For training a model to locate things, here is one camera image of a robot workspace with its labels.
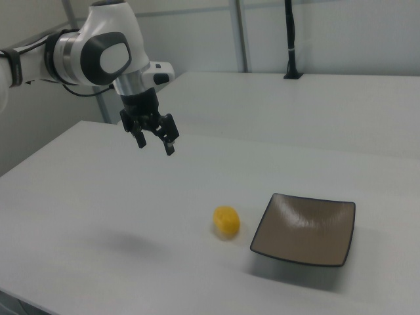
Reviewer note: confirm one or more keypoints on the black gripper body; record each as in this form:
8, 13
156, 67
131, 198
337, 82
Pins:
140, 103

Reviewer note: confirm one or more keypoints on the brown square ceramic plate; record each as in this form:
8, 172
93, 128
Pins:
305, 229

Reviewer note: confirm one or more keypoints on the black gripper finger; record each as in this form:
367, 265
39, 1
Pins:
169, 131
141, 139

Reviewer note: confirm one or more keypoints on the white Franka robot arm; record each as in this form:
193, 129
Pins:
98, 33

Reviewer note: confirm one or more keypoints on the upright aluminium frame post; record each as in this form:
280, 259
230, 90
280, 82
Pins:
241, 36

